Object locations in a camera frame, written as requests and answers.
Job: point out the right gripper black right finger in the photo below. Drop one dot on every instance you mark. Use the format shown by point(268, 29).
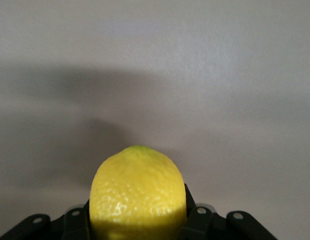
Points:
point(219, 227)

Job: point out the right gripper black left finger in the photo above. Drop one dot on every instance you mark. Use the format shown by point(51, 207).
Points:
point(35, 230)

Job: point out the yellow lemon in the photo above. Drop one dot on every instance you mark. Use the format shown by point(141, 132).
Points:
point(137, 190)

